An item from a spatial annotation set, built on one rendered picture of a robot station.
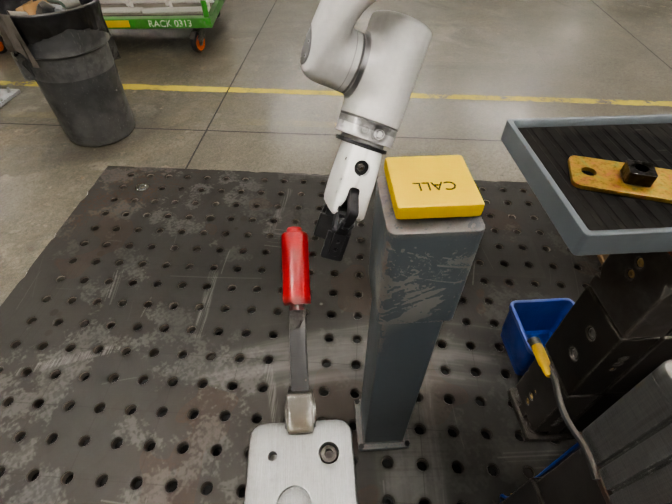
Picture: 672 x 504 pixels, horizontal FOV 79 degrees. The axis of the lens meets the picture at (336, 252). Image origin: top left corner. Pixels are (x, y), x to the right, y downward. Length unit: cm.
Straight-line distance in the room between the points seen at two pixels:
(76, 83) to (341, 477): 253
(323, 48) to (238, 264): 49
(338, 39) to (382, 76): 7
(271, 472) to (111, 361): 57
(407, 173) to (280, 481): 22
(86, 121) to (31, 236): 76
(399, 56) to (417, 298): 33
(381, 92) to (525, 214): 59
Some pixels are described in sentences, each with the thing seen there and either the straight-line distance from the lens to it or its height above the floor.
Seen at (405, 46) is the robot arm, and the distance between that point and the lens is 57.
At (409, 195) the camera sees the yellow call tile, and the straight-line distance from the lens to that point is 29.
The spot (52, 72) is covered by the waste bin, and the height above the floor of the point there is 45.
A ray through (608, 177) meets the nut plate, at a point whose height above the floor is 116.
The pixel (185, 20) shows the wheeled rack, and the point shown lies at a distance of 380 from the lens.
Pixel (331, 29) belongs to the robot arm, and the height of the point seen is 117.
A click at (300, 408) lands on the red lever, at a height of 107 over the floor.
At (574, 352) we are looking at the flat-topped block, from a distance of 58.
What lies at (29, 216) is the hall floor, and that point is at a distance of 250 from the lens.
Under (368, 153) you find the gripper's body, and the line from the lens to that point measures 56.
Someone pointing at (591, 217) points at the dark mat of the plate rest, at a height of 116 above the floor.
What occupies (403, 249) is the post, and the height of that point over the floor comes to 112.
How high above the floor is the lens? 134
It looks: 47 degrees down
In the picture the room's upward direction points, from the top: straight up
